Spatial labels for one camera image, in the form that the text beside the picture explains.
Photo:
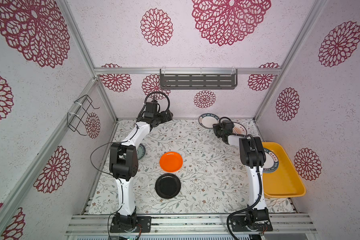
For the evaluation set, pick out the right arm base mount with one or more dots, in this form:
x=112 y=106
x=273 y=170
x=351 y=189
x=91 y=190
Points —
x=253 y=220

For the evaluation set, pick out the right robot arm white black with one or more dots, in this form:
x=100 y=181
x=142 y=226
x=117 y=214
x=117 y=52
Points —
x=253 y=157

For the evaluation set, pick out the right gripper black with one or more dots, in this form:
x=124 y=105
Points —
x=216 y=126

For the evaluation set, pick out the green rim plate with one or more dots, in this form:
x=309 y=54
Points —
x=208 y=120
x=271 y=163

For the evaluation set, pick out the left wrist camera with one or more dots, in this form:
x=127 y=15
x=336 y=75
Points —
x=151 y=109

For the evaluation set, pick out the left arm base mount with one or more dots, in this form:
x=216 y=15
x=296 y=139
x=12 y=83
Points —
x=130 y=224

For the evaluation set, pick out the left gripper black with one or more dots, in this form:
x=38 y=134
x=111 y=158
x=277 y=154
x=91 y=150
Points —
x=164 y=118

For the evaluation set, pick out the grey wall shelf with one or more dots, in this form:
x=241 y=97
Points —
x=198 y=79

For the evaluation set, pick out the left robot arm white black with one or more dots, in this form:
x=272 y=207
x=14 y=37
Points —
x=123 y=162

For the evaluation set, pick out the black plate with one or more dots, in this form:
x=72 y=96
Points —
x=168 y=186

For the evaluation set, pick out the blue floral dark plate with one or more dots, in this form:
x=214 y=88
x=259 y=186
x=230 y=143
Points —
x=141 y=151

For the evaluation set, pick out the orange sunburst plate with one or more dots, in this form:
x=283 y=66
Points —
x=239 y=129

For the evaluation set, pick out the yellow plastic bin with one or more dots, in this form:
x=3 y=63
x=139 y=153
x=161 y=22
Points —
x=285 y=182

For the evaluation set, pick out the aluminium front rail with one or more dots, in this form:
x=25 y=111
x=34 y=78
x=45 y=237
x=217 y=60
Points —
x=193 y=224

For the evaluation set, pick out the black wire wall rack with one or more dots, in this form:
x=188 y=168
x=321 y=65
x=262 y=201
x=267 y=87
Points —
x=84 y=120

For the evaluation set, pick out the orange plastic plate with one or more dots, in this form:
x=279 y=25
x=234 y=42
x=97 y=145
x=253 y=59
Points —
x=171 y=162

